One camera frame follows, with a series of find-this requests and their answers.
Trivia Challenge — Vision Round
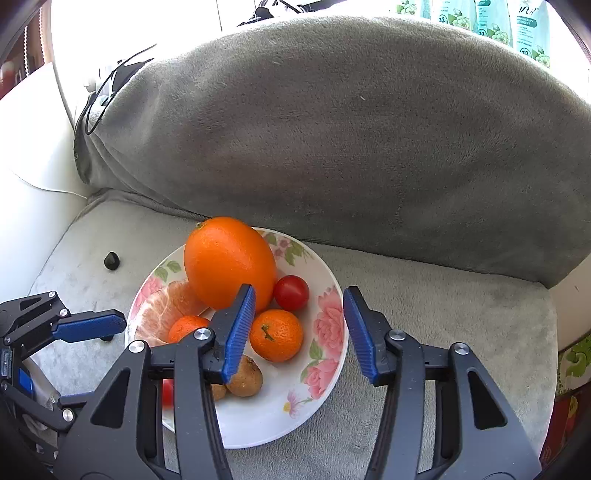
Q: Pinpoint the round mandarin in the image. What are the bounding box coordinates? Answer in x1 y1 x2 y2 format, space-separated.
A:
167 316 211 344

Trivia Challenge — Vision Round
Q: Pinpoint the light grey mat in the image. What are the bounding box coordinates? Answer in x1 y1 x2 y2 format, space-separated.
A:
28 189 559 480

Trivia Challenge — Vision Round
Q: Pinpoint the green patterned cloth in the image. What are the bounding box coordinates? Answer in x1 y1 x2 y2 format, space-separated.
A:
554 342 583 398

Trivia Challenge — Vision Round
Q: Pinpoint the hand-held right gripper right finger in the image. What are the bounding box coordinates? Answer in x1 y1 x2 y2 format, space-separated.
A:
342 285 541 480

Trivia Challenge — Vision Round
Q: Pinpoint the black cable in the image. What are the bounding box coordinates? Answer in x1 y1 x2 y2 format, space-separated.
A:
83 41 158 137

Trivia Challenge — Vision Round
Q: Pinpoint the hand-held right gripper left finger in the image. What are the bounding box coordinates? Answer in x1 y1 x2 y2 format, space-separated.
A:
53 284 257 480

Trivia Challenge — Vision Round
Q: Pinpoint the white floral plate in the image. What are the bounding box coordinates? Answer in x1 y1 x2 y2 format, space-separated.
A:
124 227 349 449

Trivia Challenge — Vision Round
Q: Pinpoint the large orange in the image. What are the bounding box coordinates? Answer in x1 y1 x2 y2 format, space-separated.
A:
184 217 278 312

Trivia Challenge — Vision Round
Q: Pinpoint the mandarin with stem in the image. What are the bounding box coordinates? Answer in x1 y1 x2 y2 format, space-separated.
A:
250 309 304 362

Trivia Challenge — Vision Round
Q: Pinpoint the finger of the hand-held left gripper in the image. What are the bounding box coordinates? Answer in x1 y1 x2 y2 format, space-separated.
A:
0 290 128 357
0 366 89 433

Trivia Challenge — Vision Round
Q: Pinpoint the peeled pomelo segment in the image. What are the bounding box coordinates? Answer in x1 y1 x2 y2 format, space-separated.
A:
134 281 211 348

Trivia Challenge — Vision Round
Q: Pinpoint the dark grey blanket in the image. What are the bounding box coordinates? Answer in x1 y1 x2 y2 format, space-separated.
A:
74 14 591 289

